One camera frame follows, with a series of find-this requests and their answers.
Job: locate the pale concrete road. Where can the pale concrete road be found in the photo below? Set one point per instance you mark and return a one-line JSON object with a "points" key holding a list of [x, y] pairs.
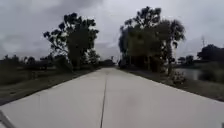
{"points": [[133, 106]]}

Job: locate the clump of tall trees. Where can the clump of tall trees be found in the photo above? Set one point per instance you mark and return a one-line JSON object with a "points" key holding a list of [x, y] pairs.
{"points": [[150, 40]]}

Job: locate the tall dark tree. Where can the tall dark tree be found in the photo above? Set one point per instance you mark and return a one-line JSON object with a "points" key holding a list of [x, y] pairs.
{"points": [[76, 36]]}

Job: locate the low dark bushes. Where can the low dark bushes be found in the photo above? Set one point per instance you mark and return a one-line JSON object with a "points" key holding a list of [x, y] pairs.
{"points": [[20, 66]]}

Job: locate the grass verge with dirt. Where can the grass verge with dirt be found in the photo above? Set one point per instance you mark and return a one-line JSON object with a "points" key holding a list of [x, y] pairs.
{"points": [[26, 85]]}

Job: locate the dark grass verge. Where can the dark grass verge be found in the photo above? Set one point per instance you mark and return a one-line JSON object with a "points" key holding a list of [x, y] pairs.
{"points": [[196, 86]]}

